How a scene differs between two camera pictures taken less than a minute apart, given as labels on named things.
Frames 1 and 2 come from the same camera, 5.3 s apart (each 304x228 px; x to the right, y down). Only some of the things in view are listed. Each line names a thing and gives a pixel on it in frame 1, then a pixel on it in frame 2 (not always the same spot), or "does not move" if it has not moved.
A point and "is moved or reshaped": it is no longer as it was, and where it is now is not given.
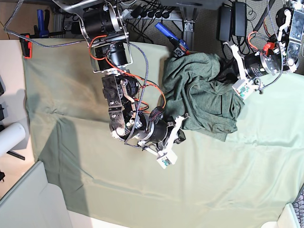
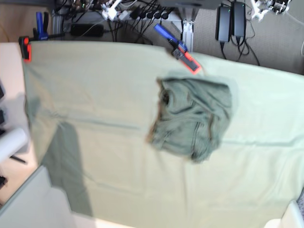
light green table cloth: (104, 181) does not move
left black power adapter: (240, 19) does not move
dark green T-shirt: (198, 90) is moved or reshaped
